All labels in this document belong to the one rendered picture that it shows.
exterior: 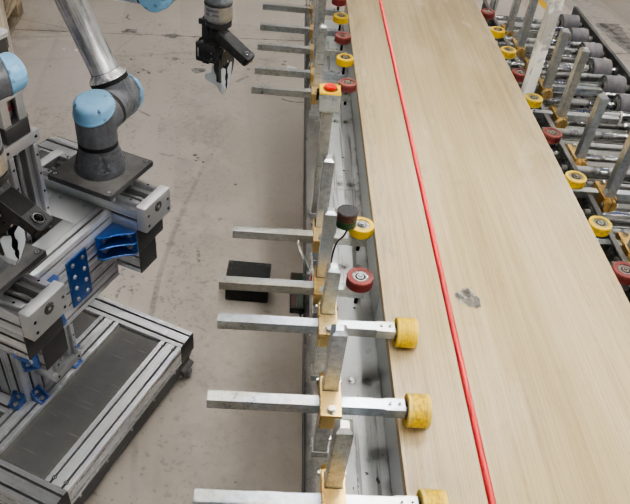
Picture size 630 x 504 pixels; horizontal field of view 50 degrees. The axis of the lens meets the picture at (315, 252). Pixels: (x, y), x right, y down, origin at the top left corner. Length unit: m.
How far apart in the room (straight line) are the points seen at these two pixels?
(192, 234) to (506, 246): 1.80
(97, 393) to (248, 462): 0.60
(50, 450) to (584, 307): 1.76
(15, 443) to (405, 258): 1.42
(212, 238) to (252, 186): 0.51
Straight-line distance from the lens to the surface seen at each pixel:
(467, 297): 2.03
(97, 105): 2.05
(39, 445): 2.53
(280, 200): 3.80
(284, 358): 2.96
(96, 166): 2.11
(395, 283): 2.03
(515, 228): 2.37
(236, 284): 2.02
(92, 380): 2.66
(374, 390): 2.10
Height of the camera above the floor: 2.25
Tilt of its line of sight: 40 degrees down
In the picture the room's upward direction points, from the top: 7 degrees clockwise
